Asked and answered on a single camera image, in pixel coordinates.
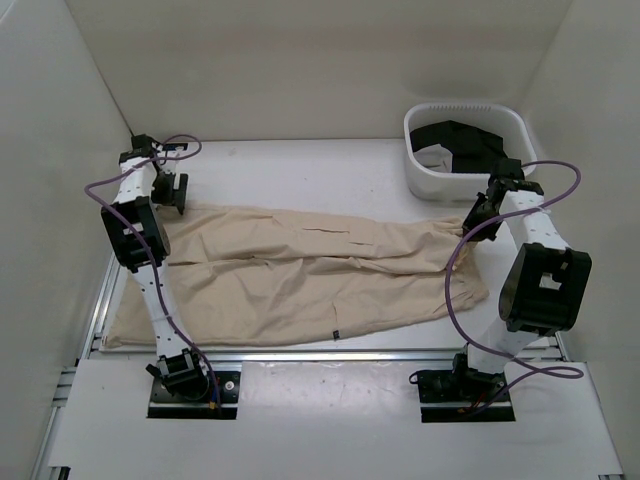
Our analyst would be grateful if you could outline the beige trousers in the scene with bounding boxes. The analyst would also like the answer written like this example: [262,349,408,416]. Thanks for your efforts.
[104,200,490,349]

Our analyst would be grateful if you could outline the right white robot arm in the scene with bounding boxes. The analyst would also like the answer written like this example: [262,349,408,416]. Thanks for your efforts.
[449,158,592,400]

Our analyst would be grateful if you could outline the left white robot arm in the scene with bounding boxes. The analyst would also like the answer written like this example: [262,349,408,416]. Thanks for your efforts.
[101,134,213,402]

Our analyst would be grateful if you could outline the black trousers in basket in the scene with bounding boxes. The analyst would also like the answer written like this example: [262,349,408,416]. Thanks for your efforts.
[409,120,507,174]

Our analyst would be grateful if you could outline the white plastic basket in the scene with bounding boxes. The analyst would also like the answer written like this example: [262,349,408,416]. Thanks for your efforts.
[403,101,537,203]

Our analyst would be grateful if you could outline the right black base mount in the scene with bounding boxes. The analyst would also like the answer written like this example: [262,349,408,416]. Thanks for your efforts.
[409,353,516,424]

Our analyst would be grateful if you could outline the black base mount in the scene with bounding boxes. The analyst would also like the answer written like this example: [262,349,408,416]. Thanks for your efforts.
[146,364,241,420]
[409,353,516,424]

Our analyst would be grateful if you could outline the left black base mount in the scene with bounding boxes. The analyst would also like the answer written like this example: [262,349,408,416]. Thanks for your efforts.
[146,364,241,420]

